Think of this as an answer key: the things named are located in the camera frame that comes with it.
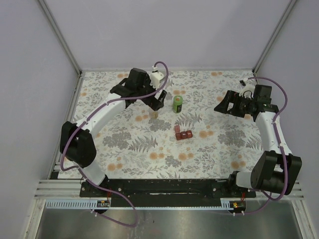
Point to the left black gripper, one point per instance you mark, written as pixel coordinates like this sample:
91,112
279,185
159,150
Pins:
155,103

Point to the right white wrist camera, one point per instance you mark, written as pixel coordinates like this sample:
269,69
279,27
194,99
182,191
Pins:
247,87

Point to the clear small pill bottle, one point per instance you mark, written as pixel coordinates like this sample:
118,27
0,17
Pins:
154,115

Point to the floral table mat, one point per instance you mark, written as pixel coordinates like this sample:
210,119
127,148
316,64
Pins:
132,145

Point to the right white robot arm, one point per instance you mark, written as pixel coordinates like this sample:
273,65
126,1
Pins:
277,169

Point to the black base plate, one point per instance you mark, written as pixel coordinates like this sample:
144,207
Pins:
163,193

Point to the white slotted cable duct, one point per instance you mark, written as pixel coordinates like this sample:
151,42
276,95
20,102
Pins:
78,204

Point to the red pill organizer box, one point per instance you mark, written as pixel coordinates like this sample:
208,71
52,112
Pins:
180,135

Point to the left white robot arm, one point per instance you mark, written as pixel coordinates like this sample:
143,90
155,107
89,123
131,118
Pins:
77,138

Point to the green pill bottle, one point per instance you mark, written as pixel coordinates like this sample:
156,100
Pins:
177,104

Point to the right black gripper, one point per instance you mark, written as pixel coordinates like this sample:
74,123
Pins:
232,97

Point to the aluminium frame rail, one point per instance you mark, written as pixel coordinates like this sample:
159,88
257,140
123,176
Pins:
73,188

